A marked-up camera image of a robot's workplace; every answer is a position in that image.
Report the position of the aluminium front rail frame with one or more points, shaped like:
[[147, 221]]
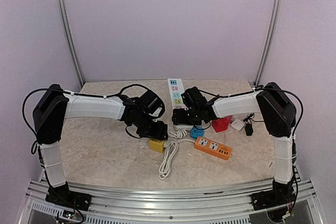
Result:
[[221, 204]]

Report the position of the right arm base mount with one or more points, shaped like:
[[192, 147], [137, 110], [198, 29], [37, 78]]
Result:
[[271, 198]]

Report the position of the pink plug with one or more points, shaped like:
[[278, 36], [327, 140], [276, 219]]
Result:
[[229, 118]]

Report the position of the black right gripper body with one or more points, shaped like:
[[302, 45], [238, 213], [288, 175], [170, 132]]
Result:
[[192, 118]]

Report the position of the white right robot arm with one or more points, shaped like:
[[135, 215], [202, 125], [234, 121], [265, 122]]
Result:
[[278, 112]]

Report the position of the yellow cube socket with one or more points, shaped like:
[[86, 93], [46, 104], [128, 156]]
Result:
[[157, 145]]

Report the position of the aluminium corner post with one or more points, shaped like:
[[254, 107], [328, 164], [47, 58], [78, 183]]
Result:
[[70, 42], [268, 42]]

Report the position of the blue plug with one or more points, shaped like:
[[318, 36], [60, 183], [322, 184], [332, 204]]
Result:
[[196, 132]]

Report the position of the small circuit board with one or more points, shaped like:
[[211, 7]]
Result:
[[66, 215]]

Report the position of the black plug with cable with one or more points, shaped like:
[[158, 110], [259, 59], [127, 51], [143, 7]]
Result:
[[249, 120]]

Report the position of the long white power strip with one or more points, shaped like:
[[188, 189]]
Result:
[[176, 89]]

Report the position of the red cube socket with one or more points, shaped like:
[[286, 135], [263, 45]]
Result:
[[220, 125]]

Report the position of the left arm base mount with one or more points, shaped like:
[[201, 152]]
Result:
[[74, 200]]

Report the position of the orange power strip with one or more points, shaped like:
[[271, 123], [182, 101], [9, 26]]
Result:
[[213, 148]]

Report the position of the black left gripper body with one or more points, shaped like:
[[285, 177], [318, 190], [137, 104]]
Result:
[[145, 128]]

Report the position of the left aluminium corner post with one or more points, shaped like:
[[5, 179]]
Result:
[[70, 42]]

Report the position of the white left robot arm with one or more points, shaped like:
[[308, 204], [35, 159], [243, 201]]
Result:
[[46, 110]]

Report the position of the right aluminium corner post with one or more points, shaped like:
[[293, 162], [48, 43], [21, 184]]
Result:
[[268, 42]]

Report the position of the white plug adapter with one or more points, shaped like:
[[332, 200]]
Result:
[[237, 125]]

